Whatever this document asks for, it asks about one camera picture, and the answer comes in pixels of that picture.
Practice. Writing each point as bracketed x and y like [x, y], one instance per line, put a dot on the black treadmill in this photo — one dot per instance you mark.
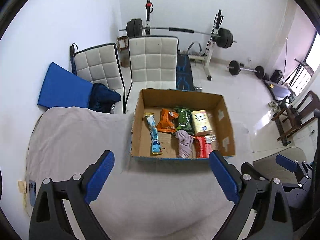
[279, 92]

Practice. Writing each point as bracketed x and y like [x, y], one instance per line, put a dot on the left white quilted chair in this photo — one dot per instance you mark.
[100, 64]

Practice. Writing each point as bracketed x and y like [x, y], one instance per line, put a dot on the open cardboard box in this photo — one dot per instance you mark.
[154, 100]

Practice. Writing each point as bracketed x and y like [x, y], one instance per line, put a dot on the long barbell on rack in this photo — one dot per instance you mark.
[222, 37]

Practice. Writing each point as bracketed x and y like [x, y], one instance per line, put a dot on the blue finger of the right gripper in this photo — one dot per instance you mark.
[286, 163]

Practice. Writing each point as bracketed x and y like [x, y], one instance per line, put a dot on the grey table cloth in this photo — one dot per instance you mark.
[141, 199]

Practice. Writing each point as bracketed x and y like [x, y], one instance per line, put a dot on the white quilted chair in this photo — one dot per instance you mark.
[100, 64]
[153, 64]

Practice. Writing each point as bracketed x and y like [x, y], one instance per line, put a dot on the right white quilted chair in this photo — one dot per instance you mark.
[153, 64]

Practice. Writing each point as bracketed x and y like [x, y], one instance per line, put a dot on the yellow tissue pack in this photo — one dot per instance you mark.
[201, 123]

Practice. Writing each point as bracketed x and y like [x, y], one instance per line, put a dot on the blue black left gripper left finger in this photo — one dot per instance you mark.
[49, 218]

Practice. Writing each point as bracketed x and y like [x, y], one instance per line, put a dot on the green wipes packet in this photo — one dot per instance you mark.
[184, 120]

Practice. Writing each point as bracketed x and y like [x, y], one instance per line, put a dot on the pale purple cloth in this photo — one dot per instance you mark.
[185, 142]

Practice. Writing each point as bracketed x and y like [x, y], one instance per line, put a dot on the short barbell on floor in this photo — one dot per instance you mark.
[235, 68]

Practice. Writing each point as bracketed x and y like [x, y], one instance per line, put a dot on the white weight bench rack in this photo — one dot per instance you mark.
[206, 58]

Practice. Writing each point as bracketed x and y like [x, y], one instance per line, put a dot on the beige masking tape piece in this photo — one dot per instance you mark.
[22, 187]

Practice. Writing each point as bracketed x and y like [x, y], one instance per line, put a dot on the blue foam mat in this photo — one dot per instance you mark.
[61, 88]

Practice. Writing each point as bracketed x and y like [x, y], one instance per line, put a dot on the dark blue garment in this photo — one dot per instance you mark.
[102, 99]

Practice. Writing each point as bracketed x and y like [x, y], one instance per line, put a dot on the light blue tube packet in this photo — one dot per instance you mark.
[156, 148]

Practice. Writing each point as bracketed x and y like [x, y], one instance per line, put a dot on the black blue bench pad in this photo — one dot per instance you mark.
[184, 76]

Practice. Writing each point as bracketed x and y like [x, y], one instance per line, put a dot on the orange snack packet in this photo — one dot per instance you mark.
[166, 122]

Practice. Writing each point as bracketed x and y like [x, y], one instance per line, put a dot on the dark wooden chair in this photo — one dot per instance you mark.
[289, 119]

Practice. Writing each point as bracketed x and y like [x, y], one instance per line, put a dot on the blue smartphone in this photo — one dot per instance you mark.
[32, 192]

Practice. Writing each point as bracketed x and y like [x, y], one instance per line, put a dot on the small wooden stool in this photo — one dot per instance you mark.
[123, 50]

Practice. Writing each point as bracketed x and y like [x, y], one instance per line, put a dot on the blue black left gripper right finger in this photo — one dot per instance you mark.
[248, 192]

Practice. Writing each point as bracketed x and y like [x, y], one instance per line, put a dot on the red snack packet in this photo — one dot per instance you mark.
[204, 145]

